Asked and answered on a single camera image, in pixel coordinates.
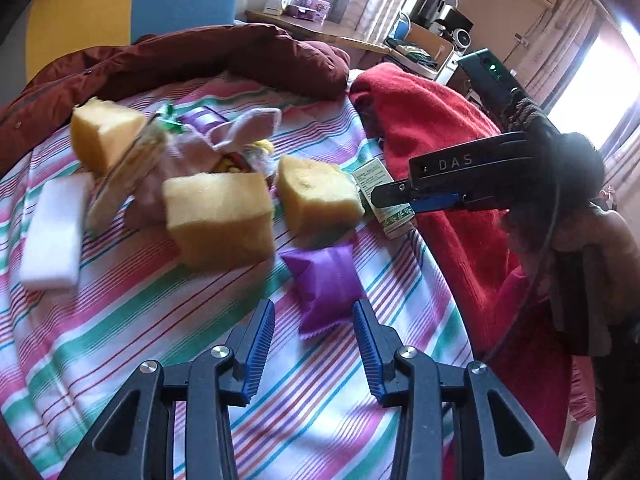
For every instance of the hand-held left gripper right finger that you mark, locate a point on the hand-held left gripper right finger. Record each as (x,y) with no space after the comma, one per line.
(372,355)

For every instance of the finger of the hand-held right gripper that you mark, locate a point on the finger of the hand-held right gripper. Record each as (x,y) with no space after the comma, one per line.
(435,203)
(465,165)

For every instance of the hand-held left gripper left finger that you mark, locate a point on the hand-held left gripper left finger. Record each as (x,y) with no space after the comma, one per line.
(257,355)

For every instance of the green and white small box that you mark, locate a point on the green and white small box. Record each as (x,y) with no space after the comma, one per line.
(395,225)

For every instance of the purple snack packet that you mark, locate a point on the purple snack packet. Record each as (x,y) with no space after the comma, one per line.
(200,119)
(327,285)

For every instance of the yellow sponge block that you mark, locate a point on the yellow sponge block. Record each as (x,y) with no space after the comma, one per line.
(105,132)
(315,195)
(220,220)

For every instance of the person's right hand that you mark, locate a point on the person's right hand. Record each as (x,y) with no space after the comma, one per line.
(610,245)

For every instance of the red fleece blanket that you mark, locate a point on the red fleece blanket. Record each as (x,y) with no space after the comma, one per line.
(440,110)

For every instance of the striped bed sheet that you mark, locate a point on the striped bed sheet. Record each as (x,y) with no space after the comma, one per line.
(150,320)

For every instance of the small round speaker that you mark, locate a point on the small round speaker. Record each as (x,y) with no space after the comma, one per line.
(460,39)

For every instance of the cardboard box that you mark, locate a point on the cardboard box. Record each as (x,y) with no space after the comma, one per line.
(425,37)

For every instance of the blue cup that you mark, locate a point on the blue cup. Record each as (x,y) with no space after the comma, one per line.
(402,25)

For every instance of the black audio equipment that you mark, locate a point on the black audio equipment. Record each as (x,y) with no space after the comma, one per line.
(435,7)

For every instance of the wooden desk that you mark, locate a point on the wooden desk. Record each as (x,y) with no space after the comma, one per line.
(345,40)

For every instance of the pink cloth pouch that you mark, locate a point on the pink cloth pouch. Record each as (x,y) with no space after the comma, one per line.
(200,150)

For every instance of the purple storage box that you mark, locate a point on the purple storage box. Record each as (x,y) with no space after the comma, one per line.
(310,10)

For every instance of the beige striped pouch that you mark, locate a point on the beige striped pouch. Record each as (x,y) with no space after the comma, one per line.
(120,180)

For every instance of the white foam block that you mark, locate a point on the white foam block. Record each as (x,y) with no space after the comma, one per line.
(52,235)

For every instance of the green candy wrapper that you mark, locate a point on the green candy wrapper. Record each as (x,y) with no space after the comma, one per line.
(167,116)

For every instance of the maroon padded jacket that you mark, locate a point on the maroon padded jacket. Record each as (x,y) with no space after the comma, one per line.
(200,55)

